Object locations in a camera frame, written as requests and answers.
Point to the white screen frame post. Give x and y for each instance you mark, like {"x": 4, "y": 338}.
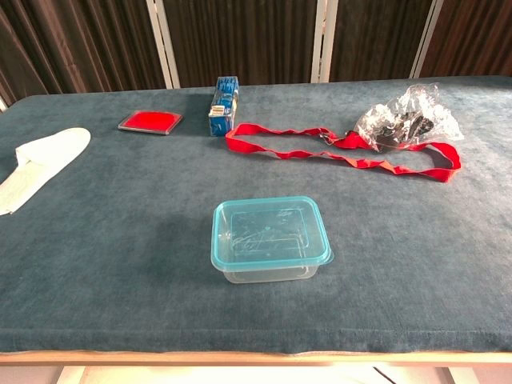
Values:
{"x": 426, "y": 40}
{"x": 164, "y": 44}
{"x": 323, "y": 40}

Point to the clear bag of black parts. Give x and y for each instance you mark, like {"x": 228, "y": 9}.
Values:
{"x": 400, "y": 120}

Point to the white disposable slipper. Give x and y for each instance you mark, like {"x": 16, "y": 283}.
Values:
{"x": 48, "y": 148}

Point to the brown pleated curtain panel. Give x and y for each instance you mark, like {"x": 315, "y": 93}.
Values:
{"x": 80, "y": 44}
{"x": 244, "y": 40}
{"x": 376, "y": 38}
{"x": 476, "y": 36}

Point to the red ink pad case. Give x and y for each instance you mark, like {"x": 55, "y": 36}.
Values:
{"x": 151, "y": 121}

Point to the translucent blue plastic container lid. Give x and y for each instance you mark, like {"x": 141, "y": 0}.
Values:
{"x": 272, "y": 232}

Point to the clear plastic container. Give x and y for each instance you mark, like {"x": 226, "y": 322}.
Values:
{"x": 272, "y": 277}

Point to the blue grey velvet table cloth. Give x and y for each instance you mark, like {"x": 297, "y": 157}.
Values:
{"x": 120, "y": 260}

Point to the blue cardboard carton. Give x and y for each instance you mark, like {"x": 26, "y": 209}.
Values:
{"x": 222, "y": 116}

